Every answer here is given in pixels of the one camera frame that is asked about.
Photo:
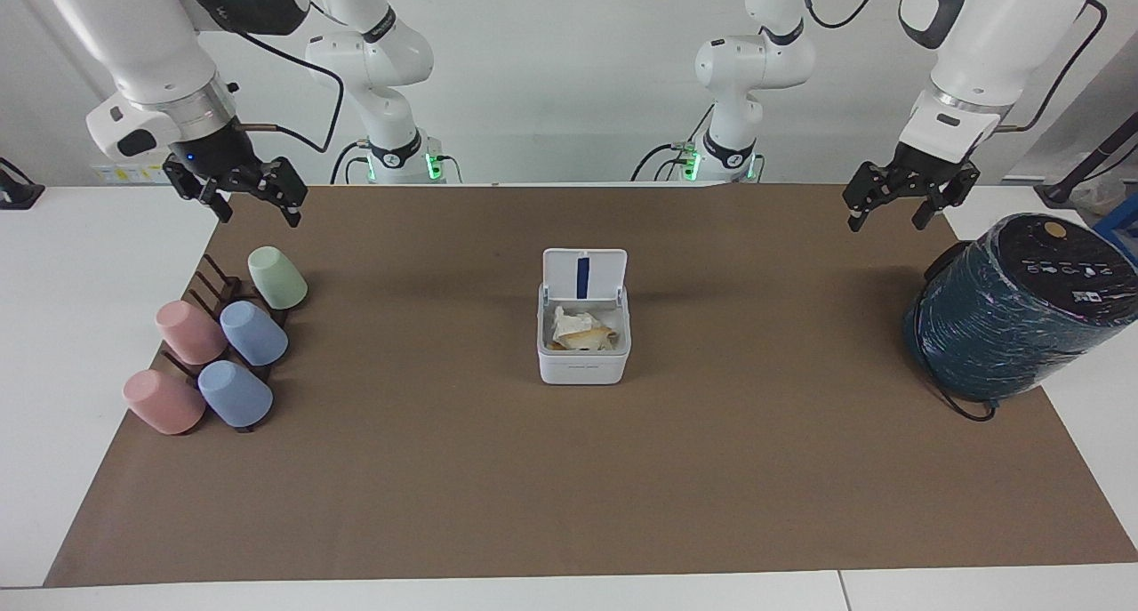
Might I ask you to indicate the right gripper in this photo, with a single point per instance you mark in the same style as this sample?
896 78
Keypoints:
218 153

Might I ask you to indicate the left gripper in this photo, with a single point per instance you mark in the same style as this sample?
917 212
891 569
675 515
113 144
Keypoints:
925 162

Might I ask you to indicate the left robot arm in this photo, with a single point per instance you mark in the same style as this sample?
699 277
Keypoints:
987 42

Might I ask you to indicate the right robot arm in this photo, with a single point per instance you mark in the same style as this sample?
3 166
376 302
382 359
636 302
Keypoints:
133 42

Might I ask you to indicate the crumpled paper trash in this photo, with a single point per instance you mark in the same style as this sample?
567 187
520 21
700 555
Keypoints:
580 329

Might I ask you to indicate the white bin with lid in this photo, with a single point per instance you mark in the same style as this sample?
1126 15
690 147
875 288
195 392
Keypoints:
583 367

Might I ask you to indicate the green plastic cup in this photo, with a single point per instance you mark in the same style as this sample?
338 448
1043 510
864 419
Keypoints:
277 278

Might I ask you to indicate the dark brown cup rack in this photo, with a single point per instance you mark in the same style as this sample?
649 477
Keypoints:
219 284

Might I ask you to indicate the blue plastic cup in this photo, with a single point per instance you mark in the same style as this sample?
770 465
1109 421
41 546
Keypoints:
235 395
254 333

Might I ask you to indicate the pink plastic cup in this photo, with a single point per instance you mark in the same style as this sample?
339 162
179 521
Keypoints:
164 403
190 333

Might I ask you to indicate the dark teal cylindrical appliance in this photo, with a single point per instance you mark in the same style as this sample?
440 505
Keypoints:
1005 326

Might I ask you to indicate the black stand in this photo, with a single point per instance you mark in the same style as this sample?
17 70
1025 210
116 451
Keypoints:
16 191
1080 171

